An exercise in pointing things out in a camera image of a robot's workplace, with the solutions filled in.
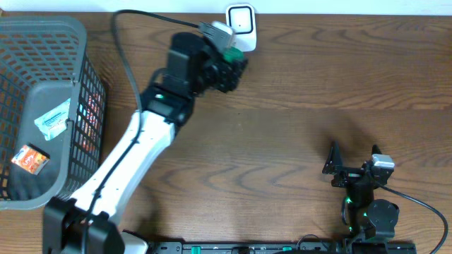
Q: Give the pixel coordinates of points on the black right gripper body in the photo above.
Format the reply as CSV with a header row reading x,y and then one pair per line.
x,y
347,178

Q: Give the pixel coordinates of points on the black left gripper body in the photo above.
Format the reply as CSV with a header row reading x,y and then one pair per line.
x,y
228,75

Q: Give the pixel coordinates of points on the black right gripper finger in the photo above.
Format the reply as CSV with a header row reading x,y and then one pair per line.
x,y
334,161
375,150

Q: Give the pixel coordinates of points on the green lid white jar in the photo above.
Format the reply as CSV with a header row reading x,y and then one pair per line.
x,y
233,54

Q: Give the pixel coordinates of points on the red white snack packet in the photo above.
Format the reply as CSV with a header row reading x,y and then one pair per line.
x,y
89,124

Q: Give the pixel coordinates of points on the teal white wipes packet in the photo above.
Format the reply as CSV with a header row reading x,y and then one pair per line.
x,y
53,123

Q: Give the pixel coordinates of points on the orange Kleenex tissue pack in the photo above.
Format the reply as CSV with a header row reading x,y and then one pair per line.
x,y
30,160

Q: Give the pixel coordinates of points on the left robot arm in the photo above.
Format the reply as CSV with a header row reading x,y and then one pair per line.
x,y
88,221

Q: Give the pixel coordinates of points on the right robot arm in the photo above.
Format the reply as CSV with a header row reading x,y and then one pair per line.
x,y
371,221

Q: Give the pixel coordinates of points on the white barcode scanner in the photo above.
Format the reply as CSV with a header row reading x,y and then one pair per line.
x,y
241,18

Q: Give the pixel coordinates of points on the grey plastic mesh basket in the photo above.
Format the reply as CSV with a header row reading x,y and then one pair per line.
x,y
43,63

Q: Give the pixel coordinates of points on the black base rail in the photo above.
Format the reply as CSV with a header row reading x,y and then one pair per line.
x,y
269,248

